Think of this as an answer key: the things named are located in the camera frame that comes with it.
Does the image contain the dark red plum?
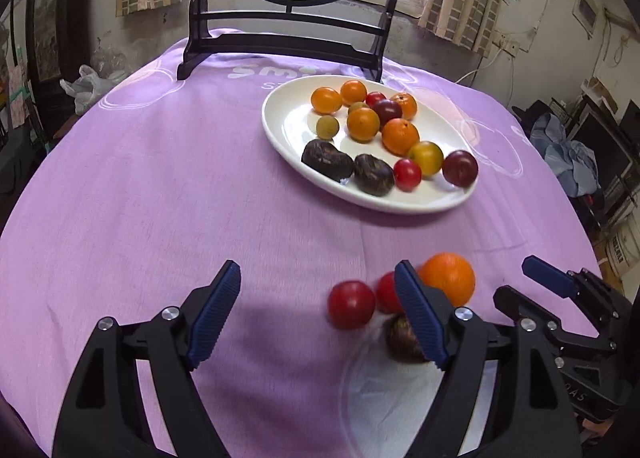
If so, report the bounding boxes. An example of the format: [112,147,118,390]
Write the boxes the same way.
[372,99,403,125]
[442,150,479,187]

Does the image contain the white cable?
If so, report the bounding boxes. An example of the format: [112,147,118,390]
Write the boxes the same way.
[452,45,517,110]

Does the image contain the purple tablecloth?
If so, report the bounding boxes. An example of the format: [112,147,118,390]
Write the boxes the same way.
[0,28,601,458]

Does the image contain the yellow orange tomato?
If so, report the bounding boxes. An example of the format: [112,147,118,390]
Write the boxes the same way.
[407,141,444,177]

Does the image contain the blue cloth pile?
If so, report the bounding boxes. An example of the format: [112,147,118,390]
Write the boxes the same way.
[530,113,602,197]

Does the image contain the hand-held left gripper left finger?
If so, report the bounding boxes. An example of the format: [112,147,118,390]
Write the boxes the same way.
[51,259,242,458]

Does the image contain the dark wooden cabinet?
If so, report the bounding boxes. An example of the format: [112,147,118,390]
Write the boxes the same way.
[25,0,97,106]

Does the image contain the small orange tomato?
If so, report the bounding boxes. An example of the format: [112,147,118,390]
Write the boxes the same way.
[340,80,368,106]

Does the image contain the white plastic bag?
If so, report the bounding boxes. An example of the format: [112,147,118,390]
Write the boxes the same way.
[60,65,109,115]

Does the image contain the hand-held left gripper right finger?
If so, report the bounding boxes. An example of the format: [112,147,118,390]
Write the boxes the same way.
[394,260,583,458]

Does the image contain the small wall frame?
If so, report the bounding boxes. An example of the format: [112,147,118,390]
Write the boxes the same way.
[572,0,599,37]

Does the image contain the dark brown water chestnut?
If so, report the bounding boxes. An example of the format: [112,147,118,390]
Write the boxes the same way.
[301,139,355,183]
[353,153,396,197]
[385,314,433,365]

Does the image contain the orange mandarin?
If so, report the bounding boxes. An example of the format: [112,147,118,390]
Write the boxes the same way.
[418,252,476,308]
[390,92,418,121]
[382,118,421,156]

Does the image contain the white oval plate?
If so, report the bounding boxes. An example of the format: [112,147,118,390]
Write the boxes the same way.
[261,76,480,214]

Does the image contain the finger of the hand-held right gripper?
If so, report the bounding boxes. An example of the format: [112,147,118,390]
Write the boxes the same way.
[522,255,627,334]
[493,284,617,353]

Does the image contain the white bucket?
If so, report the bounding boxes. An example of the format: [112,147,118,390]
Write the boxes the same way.
[606,227,640,285]

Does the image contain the small olive green fruit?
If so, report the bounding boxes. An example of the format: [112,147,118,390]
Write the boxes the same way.
[316,115,340,140]

